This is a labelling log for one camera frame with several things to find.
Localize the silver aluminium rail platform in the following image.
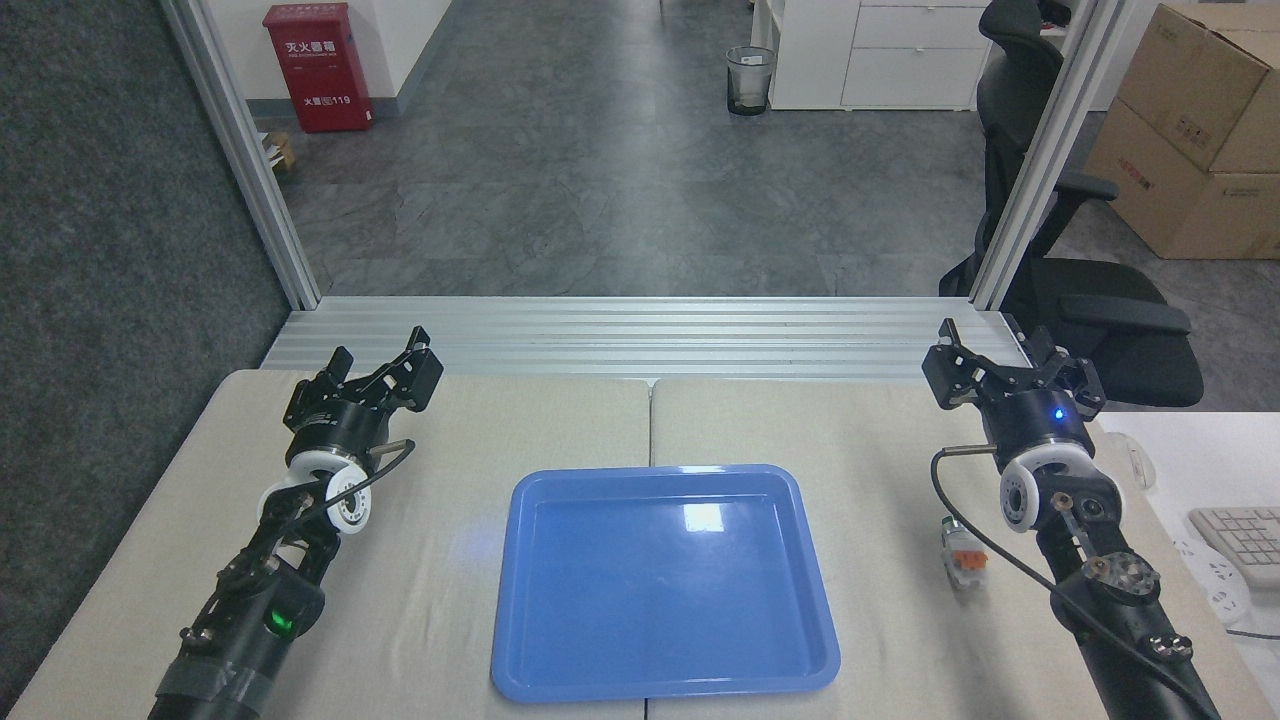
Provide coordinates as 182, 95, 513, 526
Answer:
260, 296, 1046, 386

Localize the white power strip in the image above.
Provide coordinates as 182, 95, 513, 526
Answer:
1172, 538, 1253, 627

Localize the blue plastic tray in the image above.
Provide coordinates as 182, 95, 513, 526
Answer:
490, 463, 842, 703

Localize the white computer keyboard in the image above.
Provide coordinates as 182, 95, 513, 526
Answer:
1188, 506, 1280, 589

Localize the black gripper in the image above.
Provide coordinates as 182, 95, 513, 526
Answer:
284, 326, 445, 470
922, 315, 1106, 473

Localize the grey mesh waste bin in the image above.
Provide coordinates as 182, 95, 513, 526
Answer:
726, 46, 777, 117

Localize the white orange switch part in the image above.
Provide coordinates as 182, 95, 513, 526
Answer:
937, 515, 990, 591

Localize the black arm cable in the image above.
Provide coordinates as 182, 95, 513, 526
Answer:
930, 446, 1206, 720
290, 439, 417, 526

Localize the white computer mouse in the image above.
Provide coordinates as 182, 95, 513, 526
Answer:
1105, 432, 1157, 490

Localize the white desk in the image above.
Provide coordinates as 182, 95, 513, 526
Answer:
1090, 410, 1280, 720

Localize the small cardboard box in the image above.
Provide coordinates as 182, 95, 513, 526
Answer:
1115, 3, 1280, 175

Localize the silver aluminium post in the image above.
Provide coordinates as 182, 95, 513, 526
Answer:
160, 0, 322, 311
970, 0, 1141, 311

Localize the large cardboard box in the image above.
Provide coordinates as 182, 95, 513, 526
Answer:
1085, 98, 1280, 261

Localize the white drawer cabinet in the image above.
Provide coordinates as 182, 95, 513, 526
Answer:
750, 0, 996, 111

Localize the black office chair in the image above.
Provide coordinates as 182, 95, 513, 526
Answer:
940, 0, 1205, 409

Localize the red fire extinguisher box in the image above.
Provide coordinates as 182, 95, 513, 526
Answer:
263, 3, 374, 134

